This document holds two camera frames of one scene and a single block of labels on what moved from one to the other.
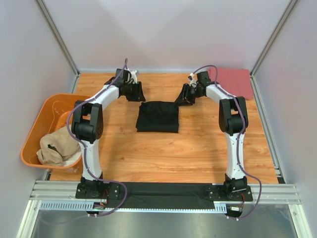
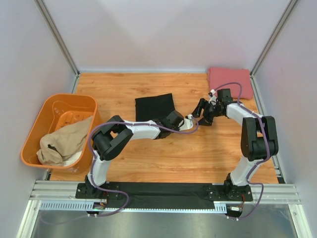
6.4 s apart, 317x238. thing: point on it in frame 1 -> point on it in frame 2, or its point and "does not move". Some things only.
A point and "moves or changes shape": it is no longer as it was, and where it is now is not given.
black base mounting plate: [144, 195] does not move
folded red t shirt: [236, 81] does not move
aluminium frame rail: [61, 195] does not move
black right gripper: [184, 98] -> [202, 105]
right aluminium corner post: [253, 79] does not move
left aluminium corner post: [45, 12] does not move
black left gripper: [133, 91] -> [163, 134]
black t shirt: [158, 116] moves or changes shape
